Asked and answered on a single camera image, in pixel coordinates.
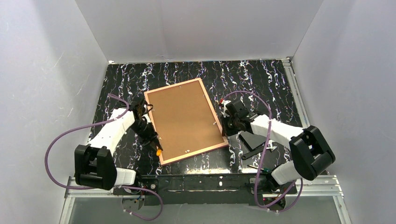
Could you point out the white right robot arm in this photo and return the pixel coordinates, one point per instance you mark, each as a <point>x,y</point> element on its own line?
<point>311,154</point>

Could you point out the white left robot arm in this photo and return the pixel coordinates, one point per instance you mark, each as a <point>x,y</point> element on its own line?
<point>94,165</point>

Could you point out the aluminium rail frame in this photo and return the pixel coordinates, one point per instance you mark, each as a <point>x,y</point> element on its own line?
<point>266,86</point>

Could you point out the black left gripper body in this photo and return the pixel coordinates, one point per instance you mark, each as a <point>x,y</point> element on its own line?
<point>151,137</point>

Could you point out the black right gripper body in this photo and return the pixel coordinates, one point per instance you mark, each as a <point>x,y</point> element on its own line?
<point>225,128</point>

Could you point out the green handled screwdriver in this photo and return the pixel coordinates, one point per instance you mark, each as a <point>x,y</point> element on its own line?
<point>264,170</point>

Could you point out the pink picture frame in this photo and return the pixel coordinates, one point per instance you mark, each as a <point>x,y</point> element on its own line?
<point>185,120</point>

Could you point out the black Mercury box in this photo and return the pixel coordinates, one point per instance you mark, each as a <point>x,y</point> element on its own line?
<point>252,141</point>

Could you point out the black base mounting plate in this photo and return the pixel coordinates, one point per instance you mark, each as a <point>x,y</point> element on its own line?
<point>201,189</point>

